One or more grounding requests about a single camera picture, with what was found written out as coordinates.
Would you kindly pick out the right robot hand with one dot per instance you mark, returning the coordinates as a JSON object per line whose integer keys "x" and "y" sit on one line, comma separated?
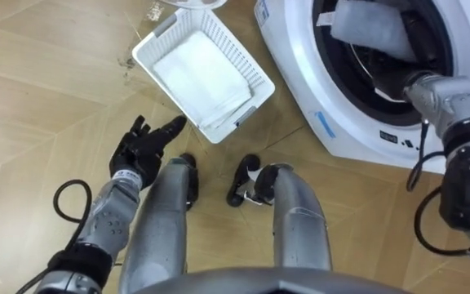
{"x": 392, "y": 85}

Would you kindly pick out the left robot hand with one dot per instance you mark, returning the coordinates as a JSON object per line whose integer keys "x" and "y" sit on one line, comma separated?
{"x": 143, "y": 151}

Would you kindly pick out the grey towel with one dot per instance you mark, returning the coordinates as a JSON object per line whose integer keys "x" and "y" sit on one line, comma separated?
{"x": 373, "y": 28}

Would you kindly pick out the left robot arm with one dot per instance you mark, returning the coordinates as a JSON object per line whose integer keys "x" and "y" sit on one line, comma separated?
{"x": 108, "y": 220}

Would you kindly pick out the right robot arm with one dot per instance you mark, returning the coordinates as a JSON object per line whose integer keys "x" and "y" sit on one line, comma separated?
{"x": 443, "y": 102}

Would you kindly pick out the white washing machine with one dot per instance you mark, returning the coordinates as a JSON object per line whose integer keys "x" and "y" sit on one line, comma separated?
{"x": 300, "y": 81}

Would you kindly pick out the white folded cloth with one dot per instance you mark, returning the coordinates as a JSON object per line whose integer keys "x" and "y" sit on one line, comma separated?
{"x": 202, "y": 77}

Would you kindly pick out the white plastic laundry basket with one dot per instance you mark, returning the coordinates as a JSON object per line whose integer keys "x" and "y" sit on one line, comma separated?
{"x": 235, "y": 53}

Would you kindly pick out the robot legs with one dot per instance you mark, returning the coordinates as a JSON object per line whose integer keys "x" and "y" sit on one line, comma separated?
{"x": 300, "y": 232}

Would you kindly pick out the robot body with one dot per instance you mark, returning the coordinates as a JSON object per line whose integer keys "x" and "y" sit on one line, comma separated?
{"x": 267, "y": 281}

